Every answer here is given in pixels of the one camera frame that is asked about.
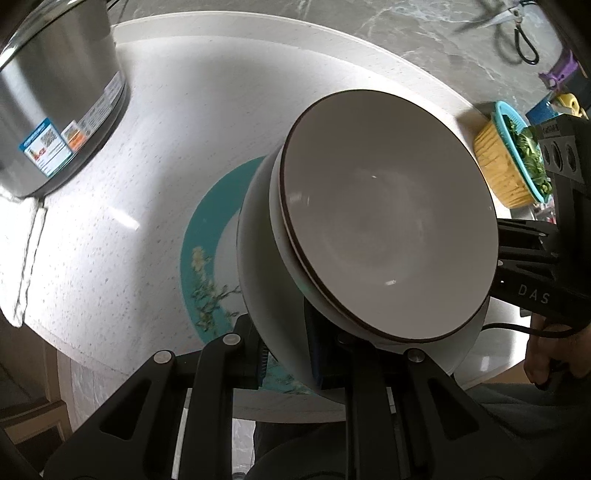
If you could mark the person's grey clothing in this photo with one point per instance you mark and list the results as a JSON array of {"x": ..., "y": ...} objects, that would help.
[{"x": 531, "y": 429}]

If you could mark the person's right hand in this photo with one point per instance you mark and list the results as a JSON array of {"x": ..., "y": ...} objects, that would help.
[{"x": 540, "y": 355}]

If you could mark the large teal floral plate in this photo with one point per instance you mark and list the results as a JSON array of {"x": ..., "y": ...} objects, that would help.
[{"x": 207, "y": 230}]

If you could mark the stainless rice cooker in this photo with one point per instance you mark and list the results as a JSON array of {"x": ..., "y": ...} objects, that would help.
[{"x": 55, "y": 92}]

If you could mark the leafy green vegetables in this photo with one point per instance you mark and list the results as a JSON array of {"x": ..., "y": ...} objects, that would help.
[{"x": 531, "y": 152}]

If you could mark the purple peeler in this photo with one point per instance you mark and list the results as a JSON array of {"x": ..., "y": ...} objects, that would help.
[{"x": 561, "y": 71}]

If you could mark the yellow plastic basket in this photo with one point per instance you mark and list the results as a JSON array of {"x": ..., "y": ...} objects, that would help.
[{"x": 498, "y": 161}]

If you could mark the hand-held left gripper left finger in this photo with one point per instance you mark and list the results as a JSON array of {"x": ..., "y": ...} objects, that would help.
[{"x": 244, "y": 364}]

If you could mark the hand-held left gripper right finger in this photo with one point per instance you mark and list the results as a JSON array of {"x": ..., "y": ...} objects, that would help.
[{"x": 316, "y": 360}]

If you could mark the large white bowl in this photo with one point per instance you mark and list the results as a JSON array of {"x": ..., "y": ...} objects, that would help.
[{"x": 263, "y": 277}]

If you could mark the teal colander basket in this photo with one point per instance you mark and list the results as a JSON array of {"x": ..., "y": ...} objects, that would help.
[{"x": 503, "y": 110}]

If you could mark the brown kitchen cabinet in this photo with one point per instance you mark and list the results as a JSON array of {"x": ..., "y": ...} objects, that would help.
[{"x": 27, "y": 415}]

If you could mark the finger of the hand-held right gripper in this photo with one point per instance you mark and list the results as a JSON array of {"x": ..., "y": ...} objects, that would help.
[{"x": 526, "y": 240}]

